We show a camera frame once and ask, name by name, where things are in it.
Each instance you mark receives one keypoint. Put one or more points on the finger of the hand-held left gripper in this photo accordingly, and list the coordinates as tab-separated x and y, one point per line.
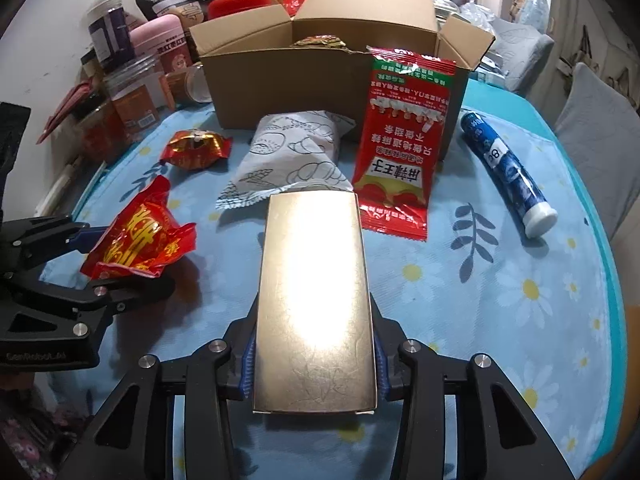
130	292
87	237

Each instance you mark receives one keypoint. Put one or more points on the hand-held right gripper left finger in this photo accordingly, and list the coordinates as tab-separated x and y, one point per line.
247	365

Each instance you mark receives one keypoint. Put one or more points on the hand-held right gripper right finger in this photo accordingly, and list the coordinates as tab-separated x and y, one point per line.
381	365

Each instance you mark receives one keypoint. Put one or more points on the red gold-print snack packet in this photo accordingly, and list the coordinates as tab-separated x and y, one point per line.
137	232

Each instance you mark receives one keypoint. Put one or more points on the shiny gold box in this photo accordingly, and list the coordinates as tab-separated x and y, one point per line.
315	300

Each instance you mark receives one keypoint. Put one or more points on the red and green snack packet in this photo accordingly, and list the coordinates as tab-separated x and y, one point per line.
400	160

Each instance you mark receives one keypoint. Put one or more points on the blue tube with white cap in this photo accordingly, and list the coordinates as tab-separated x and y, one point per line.
505	170

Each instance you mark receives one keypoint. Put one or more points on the brown cardboard box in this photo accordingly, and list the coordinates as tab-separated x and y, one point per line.
280	85

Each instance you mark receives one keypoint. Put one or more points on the dark floral cloth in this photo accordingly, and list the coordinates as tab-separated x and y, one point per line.
30	440

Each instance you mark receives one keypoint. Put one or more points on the jar with dark red contents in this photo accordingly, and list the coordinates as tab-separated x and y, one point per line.
102	135

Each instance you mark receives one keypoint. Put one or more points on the blue floral tablecloth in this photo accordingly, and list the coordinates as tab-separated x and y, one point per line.
475	310

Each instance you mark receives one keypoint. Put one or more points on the dark red sachet packet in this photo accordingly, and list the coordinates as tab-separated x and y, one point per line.
70	105

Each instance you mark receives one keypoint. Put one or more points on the small red gold candy packet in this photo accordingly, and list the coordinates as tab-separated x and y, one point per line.
197	150

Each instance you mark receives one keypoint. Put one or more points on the clear jar with orange label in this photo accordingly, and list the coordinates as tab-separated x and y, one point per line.
135	105

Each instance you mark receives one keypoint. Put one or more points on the brown jar with black lid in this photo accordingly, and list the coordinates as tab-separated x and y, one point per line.
90	62

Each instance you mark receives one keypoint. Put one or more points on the small brown jar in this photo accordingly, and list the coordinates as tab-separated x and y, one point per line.
187	82

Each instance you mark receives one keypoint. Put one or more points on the dark jar with white lid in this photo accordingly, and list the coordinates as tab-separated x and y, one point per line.
110	30

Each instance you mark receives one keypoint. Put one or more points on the white bread-print snack packet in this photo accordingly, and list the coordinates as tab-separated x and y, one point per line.
290	150

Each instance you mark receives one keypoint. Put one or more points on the red canister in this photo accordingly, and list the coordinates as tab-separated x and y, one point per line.
235	2

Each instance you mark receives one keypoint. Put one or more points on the crinkled colourful snack packet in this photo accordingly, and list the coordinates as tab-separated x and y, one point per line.
320	41

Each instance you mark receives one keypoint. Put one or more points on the red foil packet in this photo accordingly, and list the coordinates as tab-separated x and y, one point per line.
297	2

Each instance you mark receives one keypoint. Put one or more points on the grey covered chair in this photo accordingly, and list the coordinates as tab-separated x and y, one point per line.
600	125

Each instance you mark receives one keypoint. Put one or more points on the grey covered sofa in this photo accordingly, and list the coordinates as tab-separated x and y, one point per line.
520	45

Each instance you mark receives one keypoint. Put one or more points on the clear plastic bag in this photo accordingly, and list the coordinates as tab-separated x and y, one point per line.
470	10

